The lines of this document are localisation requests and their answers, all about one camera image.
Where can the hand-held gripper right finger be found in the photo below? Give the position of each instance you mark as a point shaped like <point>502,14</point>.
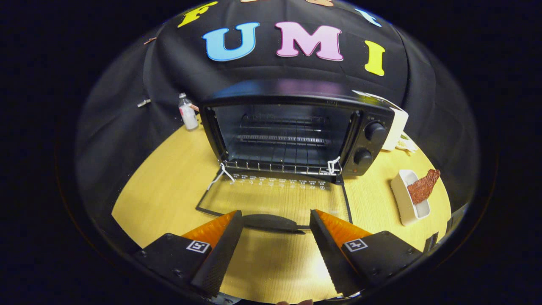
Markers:
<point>328,254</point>

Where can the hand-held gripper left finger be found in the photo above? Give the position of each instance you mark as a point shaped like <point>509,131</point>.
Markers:
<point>220,254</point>

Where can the black toaster oven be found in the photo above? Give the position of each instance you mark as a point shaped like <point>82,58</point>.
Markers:
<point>374,148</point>

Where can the red-brown meat slice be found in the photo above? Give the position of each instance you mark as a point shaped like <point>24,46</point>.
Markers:
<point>423,186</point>

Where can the white pop-up toaster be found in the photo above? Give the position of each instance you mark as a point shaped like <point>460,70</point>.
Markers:
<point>396,127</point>

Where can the white rectangular dish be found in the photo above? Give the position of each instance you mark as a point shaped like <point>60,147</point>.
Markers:
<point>402,199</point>

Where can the black table clamp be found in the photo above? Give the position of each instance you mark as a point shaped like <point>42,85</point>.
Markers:
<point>432,242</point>

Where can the white divided bean dish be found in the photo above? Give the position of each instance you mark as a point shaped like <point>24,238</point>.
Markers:
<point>406,144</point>

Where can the clear plastic bottle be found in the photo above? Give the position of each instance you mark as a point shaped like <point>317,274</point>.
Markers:
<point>188,116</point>

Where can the small pink stick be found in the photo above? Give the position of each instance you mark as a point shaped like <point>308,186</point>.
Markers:
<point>194,107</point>

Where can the black backdrop cloth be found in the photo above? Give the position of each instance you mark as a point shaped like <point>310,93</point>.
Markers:
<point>127,127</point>

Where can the silver metal clip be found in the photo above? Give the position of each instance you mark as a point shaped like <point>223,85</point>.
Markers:
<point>144,103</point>

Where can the copper metal clip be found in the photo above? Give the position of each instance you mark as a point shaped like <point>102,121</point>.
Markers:
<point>149,40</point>

